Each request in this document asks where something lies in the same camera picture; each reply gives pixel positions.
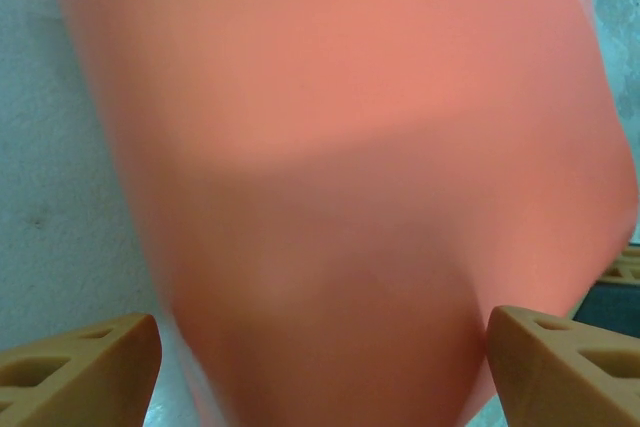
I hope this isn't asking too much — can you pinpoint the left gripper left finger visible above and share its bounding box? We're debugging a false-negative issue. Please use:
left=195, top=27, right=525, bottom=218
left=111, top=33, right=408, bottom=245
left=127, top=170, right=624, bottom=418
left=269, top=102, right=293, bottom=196
left=0, top=312, right=162, bottom=427

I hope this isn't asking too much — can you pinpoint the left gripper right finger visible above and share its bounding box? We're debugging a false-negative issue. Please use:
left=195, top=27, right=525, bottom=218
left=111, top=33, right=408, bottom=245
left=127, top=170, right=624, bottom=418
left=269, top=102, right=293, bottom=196
left=487, top=304, right=640, bottom=427

